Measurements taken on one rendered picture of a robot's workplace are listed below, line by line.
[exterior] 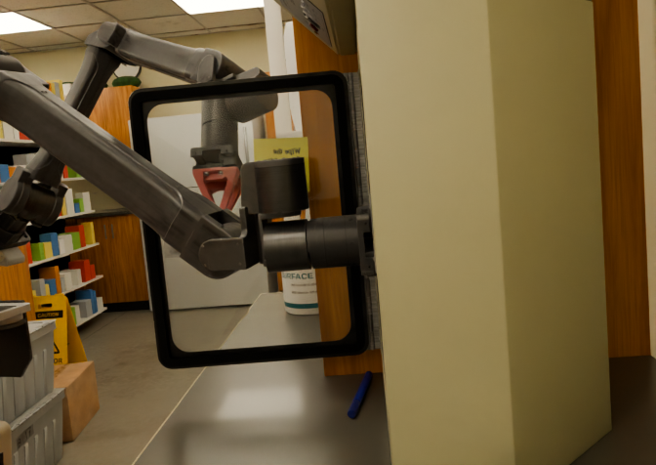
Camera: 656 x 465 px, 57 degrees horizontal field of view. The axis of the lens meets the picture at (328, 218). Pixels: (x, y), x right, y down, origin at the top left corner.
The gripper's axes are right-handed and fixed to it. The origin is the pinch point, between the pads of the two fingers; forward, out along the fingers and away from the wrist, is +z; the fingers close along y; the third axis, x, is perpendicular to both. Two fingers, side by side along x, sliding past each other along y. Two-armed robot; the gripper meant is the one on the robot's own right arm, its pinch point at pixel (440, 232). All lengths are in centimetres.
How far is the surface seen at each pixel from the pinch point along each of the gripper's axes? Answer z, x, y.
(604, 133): 27.3, -9.3, 22.6
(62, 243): -252, 35, 401
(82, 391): -163, 97, 229
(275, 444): -21.2, 23.7, 1.0
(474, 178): 1.5, -6.3, -14.4
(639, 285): 31.2, 13.4, 22.6
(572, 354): 11.5, 12.8, -6.2
